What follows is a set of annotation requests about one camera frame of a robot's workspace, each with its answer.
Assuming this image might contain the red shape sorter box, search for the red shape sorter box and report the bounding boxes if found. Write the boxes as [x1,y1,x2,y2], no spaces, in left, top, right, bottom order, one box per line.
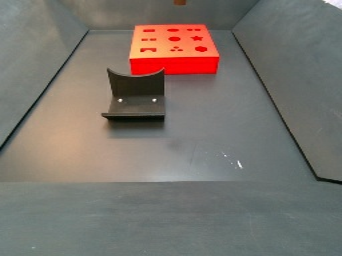
[130,24,221,75]

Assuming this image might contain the black curved holder stand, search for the black curved holder stand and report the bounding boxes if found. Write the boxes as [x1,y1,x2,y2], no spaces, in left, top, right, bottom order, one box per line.
[102,69,166,120]

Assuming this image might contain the brown object at top edge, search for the brown object at top edge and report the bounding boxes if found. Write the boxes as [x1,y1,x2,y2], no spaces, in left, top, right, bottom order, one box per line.
[174,0,188,5]

